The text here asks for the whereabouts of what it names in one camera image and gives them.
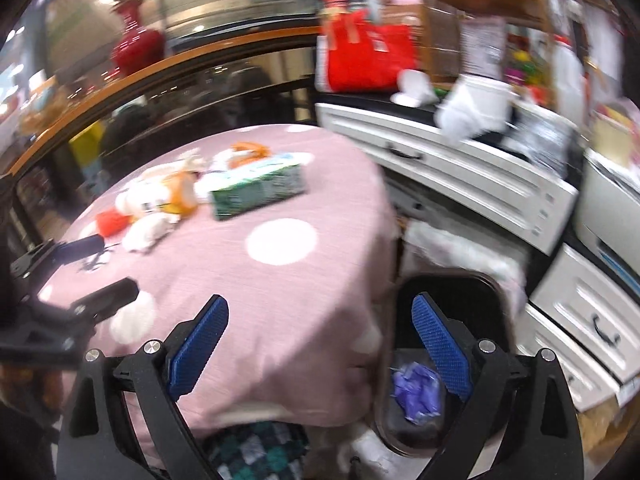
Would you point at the wooden shelf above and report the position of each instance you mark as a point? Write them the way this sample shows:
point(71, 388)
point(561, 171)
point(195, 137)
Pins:
point(490, 2)

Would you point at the black trash bin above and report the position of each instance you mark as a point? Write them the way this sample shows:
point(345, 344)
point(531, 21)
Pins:
point(482, 310)

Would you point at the red patterned box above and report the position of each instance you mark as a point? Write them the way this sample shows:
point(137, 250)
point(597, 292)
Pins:
point(337, 0)

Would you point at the colourful artificial flowers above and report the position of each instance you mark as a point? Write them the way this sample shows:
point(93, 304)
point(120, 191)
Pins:
point(520, 65)

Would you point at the red vase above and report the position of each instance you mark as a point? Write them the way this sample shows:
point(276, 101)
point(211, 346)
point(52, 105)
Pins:
point(137, 50)

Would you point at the wide white drawer cabinet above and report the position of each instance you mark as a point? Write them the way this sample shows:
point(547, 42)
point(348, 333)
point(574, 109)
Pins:
point(450, 175)

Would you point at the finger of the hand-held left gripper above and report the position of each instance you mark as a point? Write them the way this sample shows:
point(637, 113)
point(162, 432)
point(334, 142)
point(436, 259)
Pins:
point(107, 299)
point(75, 249)

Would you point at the white crumpled paper cup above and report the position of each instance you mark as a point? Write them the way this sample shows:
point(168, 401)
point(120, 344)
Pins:
point(412, 87)

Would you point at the white drawer chest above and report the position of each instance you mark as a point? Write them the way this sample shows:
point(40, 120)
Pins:
point(585, 310)

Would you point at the clear crinkled plastic bag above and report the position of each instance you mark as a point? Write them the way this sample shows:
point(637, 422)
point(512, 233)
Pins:
point(547, 135)

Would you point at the white printer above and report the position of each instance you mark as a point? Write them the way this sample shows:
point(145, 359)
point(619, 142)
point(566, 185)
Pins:
point(610, 210)

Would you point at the white and orange plush toy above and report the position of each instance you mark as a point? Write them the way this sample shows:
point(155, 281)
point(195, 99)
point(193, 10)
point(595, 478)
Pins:
point(150, 205)

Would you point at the orange peel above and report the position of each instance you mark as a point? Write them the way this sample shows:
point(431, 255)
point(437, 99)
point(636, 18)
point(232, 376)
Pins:
point(248, 149)

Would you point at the white bucket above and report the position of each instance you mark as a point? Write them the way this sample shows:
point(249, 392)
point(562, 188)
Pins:
point(485, 105)

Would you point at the curved wooden rail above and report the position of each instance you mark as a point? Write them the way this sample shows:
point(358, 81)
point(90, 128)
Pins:
point(150, 72)

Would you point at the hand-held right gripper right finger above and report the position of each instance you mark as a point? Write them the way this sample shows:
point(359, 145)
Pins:
point(441, 345)

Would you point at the brown cardboard sheet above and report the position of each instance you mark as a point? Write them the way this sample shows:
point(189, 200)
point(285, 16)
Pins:
point(605, 427)

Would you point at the white plastic-wrapped bundle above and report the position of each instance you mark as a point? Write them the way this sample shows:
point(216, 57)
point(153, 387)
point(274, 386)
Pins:
point(450, 245)

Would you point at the pink polka-dot tablecloth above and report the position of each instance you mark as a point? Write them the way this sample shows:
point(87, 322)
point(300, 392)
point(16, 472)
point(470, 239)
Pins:
point(275, 305)

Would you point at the green and white checkered cloth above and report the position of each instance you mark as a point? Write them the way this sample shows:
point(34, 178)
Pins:
point(260, 452)

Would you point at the purple crumpled wrapper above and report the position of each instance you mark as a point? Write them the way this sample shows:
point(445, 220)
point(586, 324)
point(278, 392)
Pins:
point(415, 391)

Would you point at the red-orange wrapper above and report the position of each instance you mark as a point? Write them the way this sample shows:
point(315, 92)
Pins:
point(112, 221)

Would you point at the printed paper packet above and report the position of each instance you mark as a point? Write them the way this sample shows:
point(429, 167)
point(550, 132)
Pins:
point(482, 47)

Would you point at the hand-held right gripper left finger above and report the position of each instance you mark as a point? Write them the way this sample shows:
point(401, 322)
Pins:
point(197, 345)

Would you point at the red bag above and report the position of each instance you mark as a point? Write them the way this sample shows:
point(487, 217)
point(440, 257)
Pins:
point(360, 60)

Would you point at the white plastic jug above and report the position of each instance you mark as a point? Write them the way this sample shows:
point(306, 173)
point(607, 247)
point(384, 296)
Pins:
point(567, 85)

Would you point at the green tissue pack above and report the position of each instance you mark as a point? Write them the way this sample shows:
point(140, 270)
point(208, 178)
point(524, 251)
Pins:
point(260, 190)

